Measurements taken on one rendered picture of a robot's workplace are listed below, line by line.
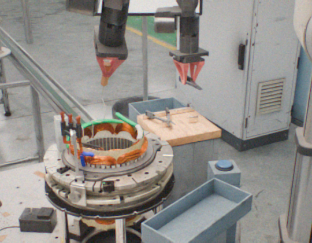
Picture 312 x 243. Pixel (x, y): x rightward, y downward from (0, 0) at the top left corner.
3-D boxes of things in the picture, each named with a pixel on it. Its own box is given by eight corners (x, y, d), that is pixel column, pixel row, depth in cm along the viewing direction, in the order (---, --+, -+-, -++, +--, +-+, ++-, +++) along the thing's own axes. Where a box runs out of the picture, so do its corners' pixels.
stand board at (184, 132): (137, 122, 146) (136, 115, 145) (190, 113, 152) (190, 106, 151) (162, 148, 129) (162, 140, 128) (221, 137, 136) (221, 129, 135)
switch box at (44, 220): (26, 219, 142) (25, 204, 140) (58, 221, 142) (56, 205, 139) (19, 232, 137) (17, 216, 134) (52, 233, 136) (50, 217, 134)
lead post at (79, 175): (75, 181, 102) (72, 134, 97) (74, 176, 104) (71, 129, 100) (84, 180, 103) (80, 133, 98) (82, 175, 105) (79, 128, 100)
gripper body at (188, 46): (168, 56, 136) (168, 32, 133) (199, 52, 140) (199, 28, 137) (178, 62, 130) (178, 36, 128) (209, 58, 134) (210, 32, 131)
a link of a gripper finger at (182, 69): (172, 82, 140) (172, 52, 136) (193, 78, 142) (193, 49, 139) (182, 88, 134) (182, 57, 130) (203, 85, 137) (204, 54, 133)
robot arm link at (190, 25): (199, 13, 127) (200, 10, 132) (174, 13, 128) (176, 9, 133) (198, 38, 130) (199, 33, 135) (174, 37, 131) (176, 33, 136)
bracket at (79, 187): (75, 199, 105) (74, 179, 102) (89, 202, 103) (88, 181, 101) (71, 203, 103) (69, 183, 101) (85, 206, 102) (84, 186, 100)
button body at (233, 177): (210, 253, 128) (214, 174, 118) (204, 237, 134) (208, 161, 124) (234, 251, 129) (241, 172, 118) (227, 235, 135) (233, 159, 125)
